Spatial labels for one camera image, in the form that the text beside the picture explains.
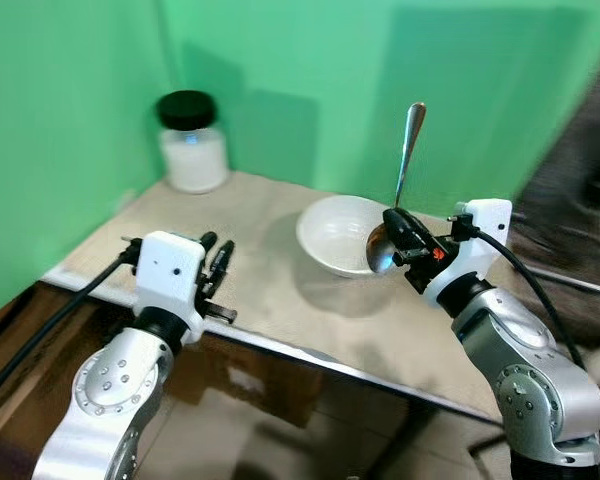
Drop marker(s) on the glass jar with black lid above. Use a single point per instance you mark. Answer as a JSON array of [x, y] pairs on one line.
[[193, 155]]

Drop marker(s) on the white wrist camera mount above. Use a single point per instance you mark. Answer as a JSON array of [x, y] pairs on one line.
[[167, 275], [480, 235]]

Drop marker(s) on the black mesh fan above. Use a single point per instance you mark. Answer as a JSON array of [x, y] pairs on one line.
[[580, 190]]

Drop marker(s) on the metal spoon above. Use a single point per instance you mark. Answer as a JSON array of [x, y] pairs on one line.
[[410, 140]]

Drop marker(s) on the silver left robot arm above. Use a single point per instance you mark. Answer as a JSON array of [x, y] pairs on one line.
[[105, 395]]

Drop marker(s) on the white bowl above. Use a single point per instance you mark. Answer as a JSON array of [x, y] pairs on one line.
[[330, 235]]

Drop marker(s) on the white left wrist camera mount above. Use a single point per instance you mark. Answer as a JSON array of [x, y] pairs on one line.
[[167, 275]]

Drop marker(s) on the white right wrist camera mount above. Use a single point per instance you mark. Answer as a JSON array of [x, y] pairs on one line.
[[480, 235]]

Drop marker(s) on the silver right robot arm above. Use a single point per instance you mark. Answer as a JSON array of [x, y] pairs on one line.
[[525, 380]]

